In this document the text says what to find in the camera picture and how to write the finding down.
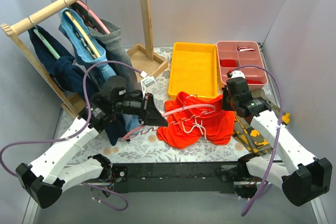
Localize red item in organizer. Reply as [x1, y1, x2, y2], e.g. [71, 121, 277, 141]
[219, 59, 237, 68]

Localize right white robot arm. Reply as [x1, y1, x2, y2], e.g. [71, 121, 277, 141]
[222, 71, 332, 206]

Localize camouflage shorts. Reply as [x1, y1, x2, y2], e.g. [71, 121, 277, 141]
[233, 89, 290, 156]

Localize orange red shorts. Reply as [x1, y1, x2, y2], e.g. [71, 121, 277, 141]
[156, 92, 235, 149]

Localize grey shorts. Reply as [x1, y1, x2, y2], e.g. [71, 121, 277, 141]
[71, 2, 141, 92]

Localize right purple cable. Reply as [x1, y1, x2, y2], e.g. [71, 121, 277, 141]
[235, 65, 286, 217]

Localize purple cable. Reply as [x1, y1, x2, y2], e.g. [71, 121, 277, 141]
[0, 60, 148, 211]
[235, 65, 286, 217]

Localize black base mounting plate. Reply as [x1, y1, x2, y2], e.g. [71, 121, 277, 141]
[81, 162, 272, 195]

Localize floral table mat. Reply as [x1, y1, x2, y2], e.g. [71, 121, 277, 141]
[50, 46, 293, 164]

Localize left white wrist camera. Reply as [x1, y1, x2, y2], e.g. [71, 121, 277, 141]
[140, 76, 156, 94]

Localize red white packet in organizer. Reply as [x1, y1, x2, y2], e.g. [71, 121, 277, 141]
[237, 47, 255, 52]

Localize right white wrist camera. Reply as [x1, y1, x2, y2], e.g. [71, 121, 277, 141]
[227, 69, 246, 79]

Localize pink compartment organizer box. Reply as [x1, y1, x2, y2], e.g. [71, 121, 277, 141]
[216, 41, 268, 90]

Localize yellow plastic bin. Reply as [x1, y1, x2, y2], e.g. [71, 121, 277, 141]
[168, 42, 218, 100]

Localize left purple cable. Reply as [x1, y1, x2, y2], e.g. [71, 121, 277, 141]
[0, 60, 148, 211]

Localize yellow hanger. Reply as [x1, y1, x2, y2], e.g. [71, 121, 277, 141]
[65, 10, 100, 59]

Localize wooden clothes rack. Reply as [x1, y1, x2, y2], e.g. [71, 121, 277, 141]
[1, 0, 169, 118]

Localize pink hanger with grey shorts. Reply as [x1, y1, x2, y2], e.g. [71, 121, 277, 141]
[76, 0, 110, 34]

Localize navy blue shorts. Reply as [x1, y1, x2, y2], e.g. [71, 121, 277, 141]
[28, 25, 127, 146]

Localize light blue shorts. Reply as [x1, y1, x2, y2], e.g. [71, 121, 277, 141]
[58, 8, 141, 135]

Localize red cloth in organizer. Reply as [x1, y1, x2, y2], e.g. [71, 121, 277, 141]
[246, 79, 264, 85]

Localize mint green hanger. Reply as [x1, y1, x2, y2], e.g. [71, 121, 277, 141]
[33, 28, 60, 60]

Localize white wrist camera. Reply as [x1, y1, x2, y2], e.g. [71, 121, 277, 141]
[140, 76, 156, 94]
[227, 69, 246, 79]

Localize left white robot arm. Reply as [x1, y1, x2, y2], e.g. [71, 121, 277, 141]
[15, 76, 168, 209]

